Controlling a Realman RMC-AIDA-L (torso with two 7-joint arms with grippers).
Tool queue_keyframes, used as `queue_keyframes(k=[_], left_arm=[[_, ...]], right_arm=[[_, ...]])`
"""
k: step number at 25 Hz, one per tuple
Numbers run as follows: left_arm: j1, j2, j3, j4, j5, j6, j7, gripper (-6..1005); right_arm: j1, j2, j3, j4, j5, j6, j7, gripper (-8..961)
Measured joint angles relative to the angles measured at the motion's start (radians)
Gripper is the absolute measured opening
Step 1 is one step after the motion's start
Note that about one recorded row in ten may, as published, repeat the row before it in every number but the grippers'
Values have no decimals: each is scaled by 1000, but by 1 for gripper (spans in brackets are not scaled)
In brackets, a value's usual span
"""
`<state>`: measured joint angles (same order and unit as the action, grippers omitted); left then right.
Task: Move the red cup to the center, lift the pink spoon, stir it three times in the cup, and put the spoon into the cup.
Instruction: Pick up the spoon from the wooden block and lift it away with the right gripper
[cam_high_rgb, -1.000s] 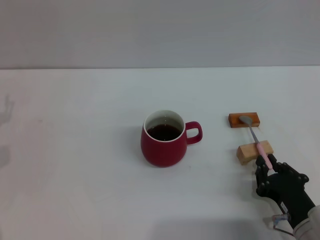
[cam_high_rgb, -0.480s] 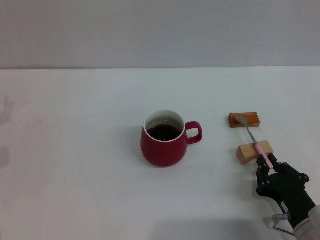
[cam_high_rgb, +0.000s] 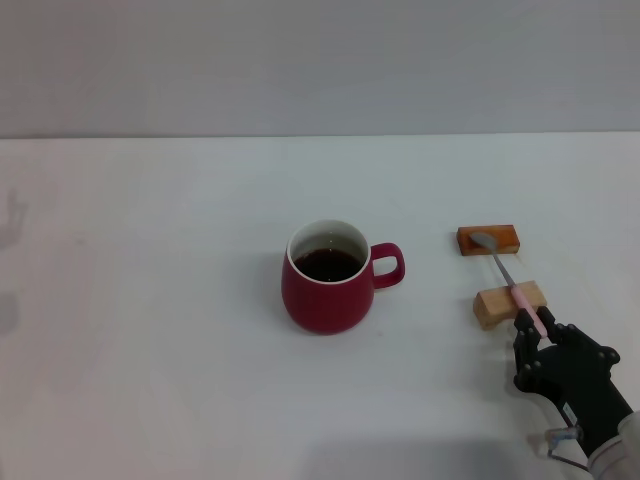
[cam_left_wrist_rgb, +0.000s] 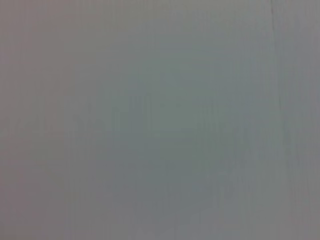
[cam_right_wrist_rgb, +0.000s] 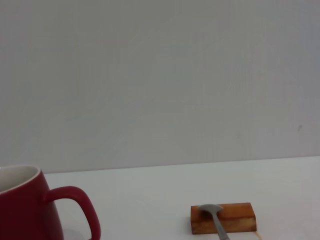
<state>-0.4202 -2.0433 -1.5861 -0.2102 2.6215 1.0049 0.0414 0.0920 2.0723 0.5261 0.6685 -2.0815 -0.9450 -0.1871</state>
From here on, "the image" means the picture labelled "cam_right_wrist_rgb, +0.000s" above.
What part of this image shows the red ceramic cup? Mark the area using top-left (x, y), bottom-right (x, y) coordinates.
top-left (0, 164), bottom-right (102, 240)

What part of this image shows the dark orange wooden block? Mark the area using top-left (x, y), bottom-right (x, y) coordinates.
top-left (190, 202), bottom-right (258, 236)

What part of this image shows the pink handled metal spoon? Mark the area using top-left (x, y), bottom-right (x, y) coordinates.
top-left (197, 203), bottom-right (230, 240)

